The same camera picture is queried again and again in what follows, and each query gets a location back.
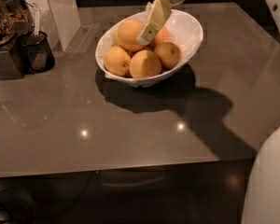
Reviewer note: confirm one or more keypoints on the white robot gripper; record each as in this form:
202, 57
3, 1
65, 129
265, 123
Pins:
158, 13

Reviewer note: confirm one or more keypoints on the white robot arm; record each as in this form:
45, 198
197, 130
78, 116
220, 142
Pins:
262, 197

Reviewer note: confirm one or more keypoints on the white oval bowl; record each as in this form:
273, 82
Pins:
185, 31

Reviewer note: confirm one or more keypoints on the right orange with stem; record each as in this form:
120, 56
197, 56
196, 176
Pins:
169, 53

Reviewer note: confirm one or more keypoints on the white standing board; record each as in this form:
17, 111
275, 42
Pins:
59, 20

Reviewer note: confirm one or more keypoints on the white tag in cup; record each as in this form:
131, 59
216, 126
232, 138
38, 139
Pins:
36, 9

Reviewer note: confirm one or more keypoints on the black mesh cup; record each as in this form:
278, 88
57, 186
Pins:
36, 52

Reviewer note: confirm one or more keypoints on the jar of dried snacks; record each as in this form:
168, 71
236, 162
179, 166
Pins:
11, 12

